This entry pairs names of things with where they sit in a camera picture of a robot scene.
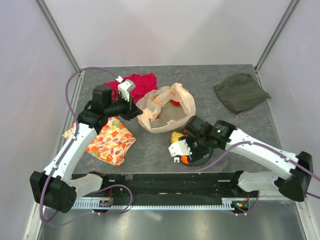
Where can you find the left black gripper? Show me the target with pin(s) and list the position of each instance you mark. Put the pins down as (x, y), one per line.
(134, 111)

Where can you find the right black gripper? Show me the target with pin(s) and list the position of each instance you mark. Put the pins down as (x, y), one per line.
(188, 137)

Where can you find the yellow fake lemon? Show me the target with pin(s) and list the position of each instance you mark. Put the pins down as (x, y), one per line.
(175, 137)

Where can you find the fake orange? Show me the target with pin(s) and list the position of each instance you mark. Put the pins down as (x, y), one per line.
(184, 159)

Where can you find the translucent plastic bag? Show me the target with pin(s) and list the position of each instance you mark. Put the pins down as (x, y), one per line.
(160, 115)

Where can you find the red fake pepper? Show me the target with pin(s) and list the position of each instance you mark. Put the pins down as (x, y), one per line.
(175, 103)

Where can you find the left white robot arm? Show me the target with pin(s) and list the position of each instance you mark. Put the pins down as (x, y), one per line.
(54, 186)

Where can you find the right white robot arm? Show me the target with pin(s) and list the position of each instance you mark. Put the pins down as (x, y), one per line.
(288, 172)

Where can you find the blue ceramic plate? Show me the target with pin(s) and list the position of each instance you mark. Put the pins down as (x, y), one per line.
(199, 156)

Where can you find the red cloth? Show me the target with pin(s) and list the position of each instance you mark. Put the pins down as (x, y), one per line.
(143, 84)

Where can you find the floral orange cloth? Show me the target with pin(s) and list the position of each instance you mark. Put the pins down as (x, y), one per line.
(112, 143)

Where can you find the olive green cloth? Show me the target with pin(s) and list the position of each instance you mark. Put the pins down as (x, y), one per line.
(240, 93)

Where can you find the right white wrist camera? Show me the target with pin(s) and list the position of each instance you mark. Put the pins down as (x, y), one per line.
(178, 149)

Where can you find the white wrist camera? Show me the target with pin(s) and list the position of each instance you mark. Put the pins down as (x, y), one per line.
(125, 87)
(178, 149)

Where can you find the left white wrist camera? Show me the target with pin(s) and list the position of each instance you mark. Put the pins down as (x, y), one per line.
(125, 87)

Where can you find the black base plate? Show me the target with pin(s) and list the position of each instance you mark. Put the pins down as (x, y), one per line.
(216, 185)

